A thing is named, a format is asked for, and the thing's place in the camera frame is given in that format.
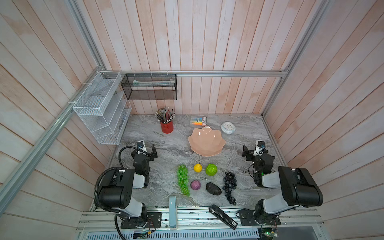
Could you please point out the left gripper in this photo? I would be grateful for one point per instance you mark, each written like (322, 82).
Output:
(150, 153)

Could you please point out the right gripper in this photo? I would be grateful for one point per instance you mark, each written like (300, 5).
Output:
(249, 153)

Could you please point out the black grape bunch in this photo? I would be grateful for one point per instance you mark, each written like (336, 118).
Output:
(230, 184)

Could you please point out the green grape bunch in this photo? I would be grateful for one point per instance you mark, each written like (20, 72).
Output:
(183, 180)

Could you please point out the green bumpy fake fruit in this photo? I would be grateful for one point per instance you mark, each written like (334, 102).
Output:
(211, 169)

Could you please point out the yellow fake lemon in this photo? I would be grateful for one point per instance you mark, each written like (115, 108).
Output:
(198, 168)

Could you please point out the dark fake avocado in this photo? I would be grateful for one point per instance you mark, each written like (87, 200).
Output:
(213, 189)

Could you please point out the purple fake fruit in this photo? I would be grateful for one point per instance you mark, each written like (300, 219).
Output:
(195, 185)

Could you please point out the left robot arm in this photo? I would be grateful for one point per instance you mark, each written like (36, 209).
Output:
(114, 187)

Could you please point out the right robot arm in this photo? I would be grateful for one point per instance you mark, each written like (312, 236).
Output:
(298, 188)

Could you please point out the pink scalloped fruit bowl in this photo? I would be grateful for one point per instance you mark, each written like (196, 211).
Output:
(206, 142)

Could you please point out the red pen cup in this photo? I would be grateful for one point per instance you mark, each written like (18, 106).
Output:
(167, 128)

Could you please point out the white round clock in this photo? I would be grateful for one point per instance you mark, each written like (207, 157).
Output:
(228, 128)

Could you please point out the pens in cup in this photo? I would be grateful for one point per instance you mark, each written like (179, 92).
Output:
(165, 115)

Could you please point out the light blue flat device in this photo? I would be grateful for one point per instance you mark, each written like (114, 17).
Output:
(173, 220)

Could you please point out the pack of coloured markers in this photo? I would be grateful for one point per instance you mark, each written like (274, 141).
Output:
(198, 121)

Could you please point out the black stapler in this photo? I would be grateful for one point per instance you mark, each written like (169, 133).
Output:
(222, 216)

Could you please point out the green circuit board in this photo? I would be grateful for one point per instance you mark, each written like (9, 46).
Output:
(268, 235)

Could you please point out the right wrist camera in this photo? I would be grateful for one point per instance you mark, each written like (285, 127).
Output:
(260, 148)

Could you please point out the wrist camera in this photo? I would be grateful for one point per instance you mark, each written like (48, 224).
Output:
(142, 147)
(260, 148)

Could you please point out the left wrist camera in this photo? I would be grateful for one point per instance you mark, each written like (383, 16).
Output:
(142, 147)

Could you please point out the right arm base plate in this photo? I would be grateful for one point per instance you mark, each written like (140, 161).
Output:
(254, 218)

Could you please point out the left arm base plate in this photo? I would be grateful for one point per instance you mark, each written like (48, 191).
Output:
(153, 220)

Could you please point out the black mesh wall basket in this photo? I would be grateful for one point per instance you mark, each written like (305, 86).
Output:
(140, 87)

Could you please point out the white mesh wall organizer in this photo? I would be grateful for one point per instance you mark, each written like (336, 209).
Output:
(103, 109)

